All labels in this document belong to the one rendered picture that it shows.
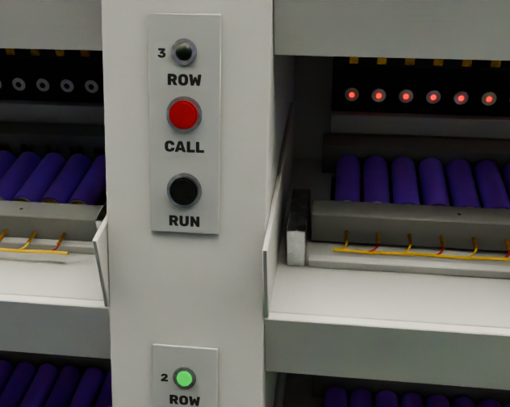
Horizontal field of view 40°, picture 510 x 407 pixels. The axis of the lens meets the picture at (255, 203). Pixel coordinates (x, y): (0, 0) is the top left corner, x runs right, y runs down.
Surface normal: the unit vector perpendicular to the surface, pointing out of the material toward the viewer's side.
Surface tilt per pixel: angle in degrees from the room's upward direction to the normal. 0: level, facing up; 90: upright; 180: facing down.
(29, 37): 111
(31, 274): 21
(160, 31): 90
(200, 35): 90
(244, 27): 90
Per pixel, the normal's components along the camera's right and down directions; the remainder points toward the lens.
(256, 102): -0.12, 0.22
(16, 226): -0.12, 0.55
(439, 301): -0.02, -0.83
